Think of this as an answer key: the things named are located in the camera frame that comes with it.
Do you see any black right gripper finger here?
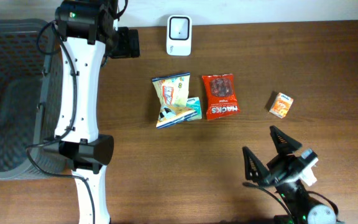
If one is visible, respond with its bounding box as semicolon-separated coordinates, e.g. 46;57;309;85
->
270;126;303;154
242;146;269;182

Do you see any yellow snack bag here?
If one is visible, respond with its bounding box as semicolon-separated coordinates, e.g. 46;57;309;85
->
152;72;197;129

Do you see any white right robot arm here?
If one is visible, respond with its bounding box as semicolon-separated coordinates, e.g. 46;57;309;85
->
242;126;341;223

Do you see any orange tissue pack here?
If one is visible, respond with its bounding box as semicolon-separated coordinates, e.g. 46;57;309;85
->
269;93;294;118

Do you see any green tissue pack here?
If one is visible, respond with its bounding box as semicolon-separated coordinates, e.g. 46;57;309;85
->
186;97;203;121

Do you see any white barcode scanner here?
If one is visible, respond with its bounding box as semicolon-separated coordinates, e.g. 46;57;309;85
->
166;15;193;56

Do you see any grey plastic basket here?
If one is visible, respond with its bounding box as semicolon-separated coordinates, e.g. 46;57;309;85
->
0;19;62;180

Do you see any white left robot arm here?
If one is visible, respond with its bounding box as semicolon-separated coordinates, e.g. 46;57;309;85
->
43;0;140;223

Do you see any red Hacks candy bag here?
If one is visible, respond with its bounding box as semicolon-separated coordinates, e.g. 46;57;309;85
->
202;73;241;120

